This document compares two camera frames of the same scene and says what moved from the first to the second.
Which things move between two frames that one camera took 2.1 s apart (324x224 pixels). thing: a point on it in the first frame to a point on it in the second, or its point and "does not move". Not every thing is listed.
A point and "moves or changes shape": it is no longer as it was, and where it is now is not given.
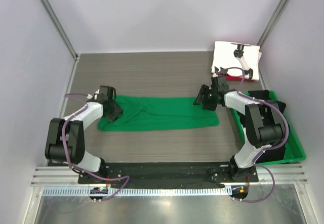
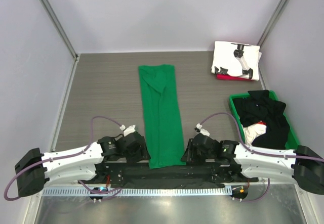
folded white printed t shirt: (239, 60) does not move
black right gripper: (207, 105) to (190, 155)
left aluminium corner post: (75, 55) does not move
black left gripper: (118, 109) to (142, 153)
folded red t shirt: (231, 78) does not move
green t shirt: (149, 112) moves or changes shape
